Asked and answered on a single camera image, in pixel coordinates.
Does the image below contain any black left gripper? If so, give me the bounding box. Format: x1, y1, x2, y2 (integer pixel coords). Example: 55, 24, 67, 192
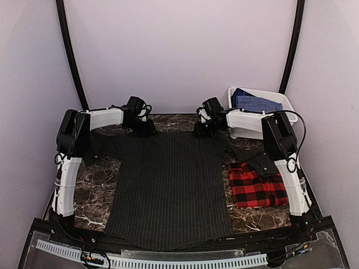
126, 117, 158, 137

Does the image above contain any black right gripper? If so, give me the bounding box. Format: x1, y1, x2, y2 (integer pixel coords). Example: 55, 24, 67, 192
195, 118, 222, 137

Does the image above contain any black pinstriped long sleeve shirt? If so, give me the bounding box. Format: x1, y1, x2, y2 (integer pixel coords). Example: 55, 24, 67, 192
84, 132, 277, 251

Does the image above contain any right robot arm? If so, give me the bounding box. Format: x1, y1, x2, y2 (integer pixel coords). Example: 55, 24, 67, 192
195, 98, 315, 243

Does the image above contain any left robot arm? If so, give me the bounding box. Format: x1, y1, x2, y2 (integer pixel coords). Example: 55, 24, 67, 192
50, 96, 156, 244

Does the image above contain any blue checked shirt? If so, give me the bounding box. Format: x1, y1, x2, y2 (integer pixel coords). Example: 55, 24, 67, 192
231, 88, 283, 114

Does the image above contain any red black plaid folded shirt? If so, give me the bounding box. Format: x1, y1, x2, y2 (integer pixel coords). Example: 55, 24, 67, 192
229, 163, 289, 209

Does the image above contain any white plastic bin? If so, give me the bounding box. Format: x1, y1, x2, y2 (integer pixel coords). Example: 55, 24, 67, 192
227, 88, 294, 140

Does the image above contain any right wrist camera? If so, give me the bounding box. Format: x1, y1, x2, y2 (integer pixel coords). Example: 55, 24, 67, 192
196, 107, 210, 123

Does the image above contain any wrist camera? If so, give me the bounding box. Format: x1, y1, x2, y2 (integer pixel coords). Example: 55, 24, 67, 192
196, 107, 210, 123
137, 104, 152, 122

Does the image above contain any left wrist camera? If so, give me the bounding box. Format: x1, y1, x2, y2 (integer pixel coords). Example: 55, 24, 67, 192
137, 104, 152, 122

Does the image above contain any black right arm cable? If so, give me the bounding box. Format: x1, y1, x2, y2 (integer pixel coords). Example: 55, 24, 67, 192
283, 110, 307, 173

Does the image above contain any white slotted cable duct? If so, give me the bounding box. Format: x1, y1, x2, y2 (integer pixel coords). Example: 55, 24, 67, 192
36, 239, 268, 268

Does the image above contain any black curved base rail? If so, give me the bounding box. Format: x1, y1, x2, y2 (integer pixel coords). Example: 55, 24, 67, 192
30, 215, 337, 253

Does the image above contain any left black frame post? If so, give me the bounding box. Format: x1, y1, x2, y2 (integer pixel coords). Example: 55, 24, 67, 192
55, 0, 89, 110

